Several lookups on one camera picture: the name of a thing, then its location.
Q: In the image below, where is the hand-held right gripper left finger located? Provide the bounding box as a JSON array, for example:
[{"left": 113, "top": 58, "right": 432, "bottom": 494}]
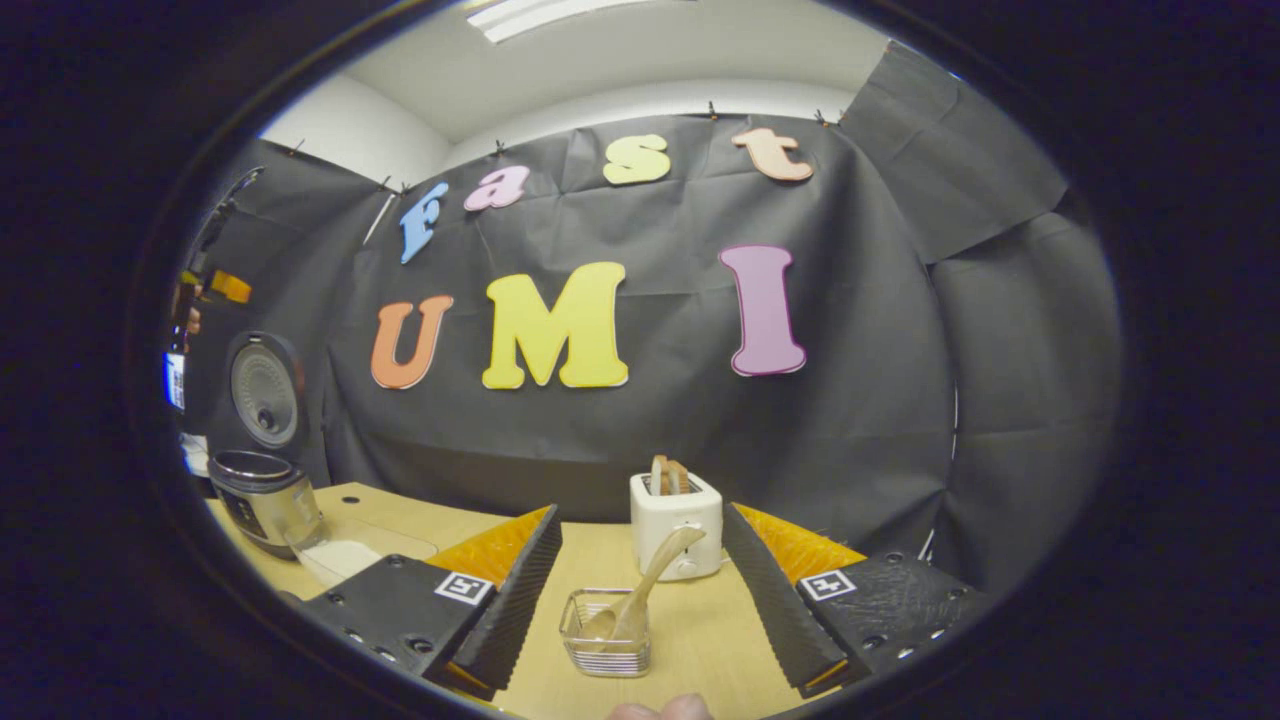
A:
[{"left": 300, "top": 505, "right": 564, "bottom": 701}]

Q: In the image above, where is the black backdrop cloth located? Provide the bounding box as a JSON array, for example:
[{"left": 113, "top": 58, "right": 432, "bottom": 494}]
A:
[{"left": 175, "top": 40, "right": 1121, "bottom": 591}]

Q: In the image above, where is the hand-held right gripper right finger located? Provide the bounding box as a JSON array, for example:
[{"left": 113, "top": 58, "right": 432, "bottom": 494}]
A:
[{"left": 722, "top": 503, "right": 993, "bottom": 699}]

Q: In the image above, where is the wooden spoon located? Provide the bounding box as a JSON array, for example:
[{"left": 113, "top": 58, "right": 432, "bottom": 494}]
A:
[{"left": 580, "top": 526, "right": 707, "bottom": 646}]

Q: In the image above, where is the clear wire chopstick holder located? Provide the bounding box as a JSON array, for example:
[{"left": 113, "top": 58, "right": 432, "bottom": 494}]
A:
[{"left": 559, "top": 588, "right": 654, "bottom": 679}]

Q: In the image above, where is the white toaster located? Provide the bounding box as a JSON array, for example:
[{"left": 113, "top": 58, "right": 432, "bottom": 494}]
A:
[{"left": 630, "top": 470, "right": 724, "bottom": 582}]

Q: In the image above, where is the silver black rice cooker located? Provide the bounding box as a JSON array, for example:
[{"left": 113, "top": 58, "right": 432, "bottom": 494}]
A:
[{"left": 208, "top": 331, "right": 327, "bottom": 559}]

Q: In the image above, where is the ceiling light panel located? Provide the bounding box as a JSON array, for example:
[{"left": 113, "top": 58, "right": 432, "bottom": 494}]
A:
[{"left": 465, "top": 0, "right": 651, "bottom": 43}]

